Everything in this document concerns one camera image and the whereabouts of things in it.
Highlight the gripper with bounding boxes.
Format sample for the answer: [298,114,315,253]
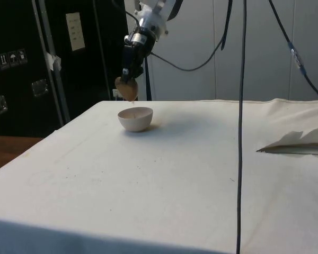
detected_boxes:
[121,26,157,83]

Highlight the brown cup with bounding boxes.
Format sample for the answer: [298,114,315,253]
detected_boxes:
[114,76,139,102]

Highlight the white bowl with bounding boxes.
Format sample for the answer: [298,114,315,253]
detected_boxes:
[117,106,154,133]

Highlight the black cabinet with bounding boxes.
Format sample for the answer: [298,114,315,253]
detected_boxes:
[0,0,130,138]

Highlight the black cable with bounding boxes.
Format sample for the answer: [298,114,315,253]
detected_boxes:
[268,0,318,104]
[150,0,234,72]
[235,0,249,254]

